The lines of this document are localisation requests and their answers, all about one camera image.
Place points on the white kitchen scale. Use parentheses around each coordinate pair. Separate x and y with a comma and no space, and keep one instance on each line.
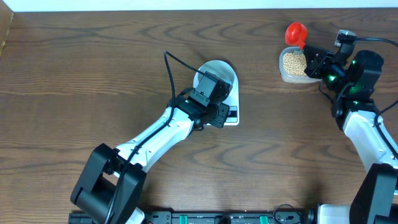
(232,101)

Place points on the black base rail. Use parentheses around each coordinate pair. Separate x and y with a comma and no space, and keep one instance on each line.
(280,216)

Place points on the soybeans in container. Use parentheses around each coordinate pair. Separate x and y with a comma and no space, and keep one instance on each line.
(294,64)

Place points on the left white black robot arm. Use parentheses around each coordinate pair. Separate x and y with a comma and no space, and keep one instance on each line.
(110,185)

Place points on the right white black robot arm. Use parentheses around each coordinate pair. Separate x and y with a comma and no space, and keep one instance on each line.
(358,117)

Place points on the clear plastic bean container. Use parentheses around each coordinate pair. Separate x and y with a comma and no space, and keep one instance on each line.
(293,79)

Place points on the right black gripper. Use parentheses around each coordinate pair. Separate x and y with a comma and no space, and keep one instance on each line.
(314,66)

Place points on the white bowl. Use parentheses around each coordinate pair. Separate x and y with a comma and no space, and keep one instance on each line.
(222,70)

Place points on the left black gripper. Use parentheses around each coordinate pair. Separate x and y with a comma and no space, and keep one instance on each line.
(222,111)

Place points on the red measuring scoop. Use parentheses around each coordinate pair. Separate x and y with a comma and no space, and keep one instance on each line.
(296,35)

